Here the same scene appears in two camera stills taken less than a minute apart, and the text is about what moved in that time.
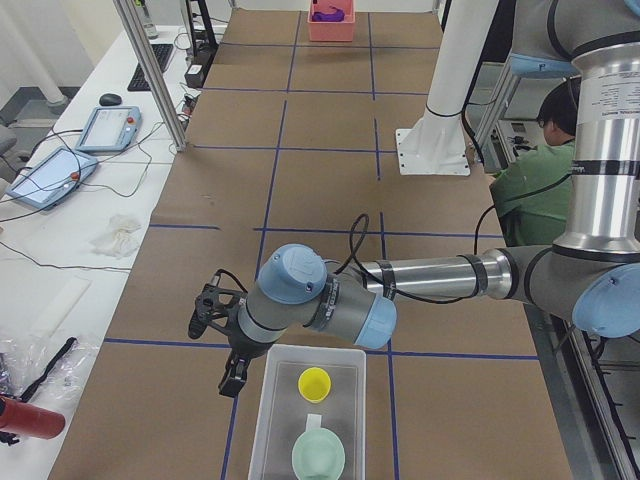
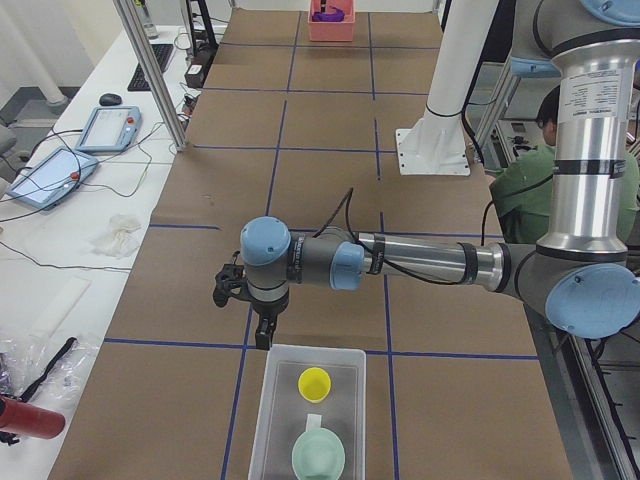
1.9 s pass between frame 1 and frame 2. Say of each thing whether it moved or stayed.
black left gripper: moved
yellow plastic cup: stayed
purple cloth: stayed
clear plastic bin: stayed
